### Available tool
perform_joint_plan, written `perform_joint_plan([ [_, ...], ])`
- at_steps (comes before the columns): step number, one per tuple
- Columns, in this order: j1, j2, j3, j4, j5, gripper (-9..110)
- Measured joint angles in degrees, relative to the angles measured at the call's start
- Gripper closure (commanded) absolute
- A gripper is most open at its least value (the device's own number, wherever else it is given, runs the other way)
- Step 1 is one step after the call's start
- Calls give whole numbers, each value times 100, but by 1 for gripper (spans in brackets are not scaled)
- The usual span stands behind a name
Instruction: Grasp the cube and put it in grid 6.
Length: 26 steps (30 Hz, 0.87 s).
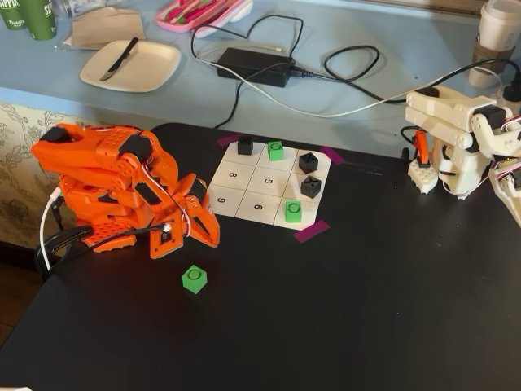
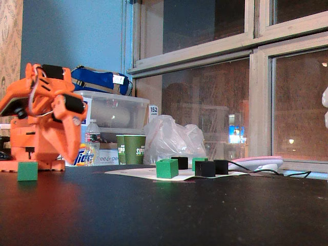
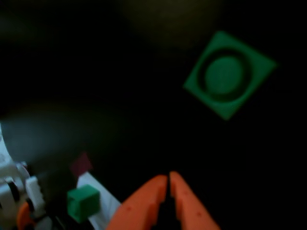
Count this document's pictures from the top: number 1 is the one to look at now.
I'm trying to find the black power adapter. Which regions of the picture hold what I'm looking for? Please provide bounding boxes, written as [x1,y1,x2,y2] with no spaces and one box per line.
[215,47,296,89]

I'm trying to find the black plastic knife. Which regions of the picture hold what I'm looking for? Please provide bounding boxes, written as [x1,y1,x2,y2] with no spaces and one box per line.
[99,37,140,82]

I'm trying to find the white USB cable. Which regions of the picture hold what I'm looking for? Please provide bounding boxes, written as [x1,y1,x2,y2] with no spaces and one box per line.
[39,185,63,272]

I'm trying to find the thin black cable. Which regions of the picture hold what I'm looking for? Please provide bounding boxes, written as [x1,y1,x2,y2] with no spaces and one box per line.
[339,125,418,177]

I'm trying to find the white servo wire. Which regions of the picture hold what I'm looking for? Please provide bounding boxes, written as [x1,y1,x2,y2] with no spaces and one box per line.
[138,160,192,237]

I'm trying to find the clear plastic bag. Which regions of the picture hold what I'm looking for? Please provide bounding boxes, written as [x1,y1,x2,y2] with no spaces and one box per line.
[52,0,123,20]

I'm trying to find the black cable with plug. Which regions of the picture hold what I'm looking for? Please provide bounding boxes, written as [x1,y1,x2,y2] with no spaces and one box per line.
[467,58,521,112]

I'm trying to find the white paper coffee cup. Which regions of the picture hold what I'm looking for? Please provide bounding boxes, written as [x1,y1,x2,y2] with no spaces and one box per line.
[467,0,521,89]

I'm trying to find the white square plate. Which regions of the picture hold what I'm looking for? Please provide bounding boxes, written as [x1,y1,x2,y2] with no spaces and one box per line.
[78,39,182,94]

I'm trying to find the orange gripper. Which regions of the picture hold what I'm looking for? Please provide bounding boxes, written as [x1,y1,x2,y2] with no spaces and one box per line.
[169,174,221,248]

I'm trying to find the brown paper napkin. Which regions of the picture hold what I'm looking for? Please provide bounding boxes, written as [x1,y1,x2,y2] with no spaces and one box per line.
[60,7,147,51]

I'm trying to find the black adapter cable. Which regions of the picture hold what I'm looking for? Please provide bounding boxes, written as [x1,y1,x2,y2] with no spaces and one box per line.
[190,14,305,130]

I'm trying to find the pink plastic case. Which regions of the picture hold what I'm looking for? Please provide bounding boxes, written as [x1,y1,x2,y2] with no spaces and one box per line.
[154,0,254,33]

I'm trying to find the green paper cup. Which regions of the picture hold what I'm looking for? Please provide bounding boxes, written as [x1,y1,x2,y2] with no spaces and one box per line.
[24,0,58,42]
[0,0,29,30]

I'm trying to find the white numbered paper grid sheet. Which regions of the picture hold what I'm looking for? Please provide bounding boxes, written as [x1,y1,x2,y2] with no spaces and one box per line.
[208,139,331,234]

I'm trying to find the long white cable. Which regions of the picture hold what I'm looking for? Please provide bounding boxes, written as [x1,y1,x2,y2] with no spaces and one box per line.
[195,43,477,119]

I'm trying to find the white plastic block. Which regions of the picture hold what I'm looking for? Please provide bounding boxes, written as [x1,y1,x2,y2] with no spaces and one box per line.
[408,158,440,195]

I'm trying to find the black adapter power cord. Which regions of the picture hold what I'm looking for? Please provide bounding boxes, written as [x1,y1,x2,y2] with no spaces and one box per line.
[291,43,410,105]

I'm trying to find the wrist camera on orange mount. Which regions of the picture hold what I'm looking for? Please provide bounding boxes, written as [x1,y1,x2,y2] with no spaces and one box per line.
[148,218,185,261]

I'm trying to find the thick black cable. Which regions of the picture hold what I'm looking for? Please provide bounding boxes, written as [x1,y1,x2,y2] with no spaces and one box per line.
[35,226,164,282]

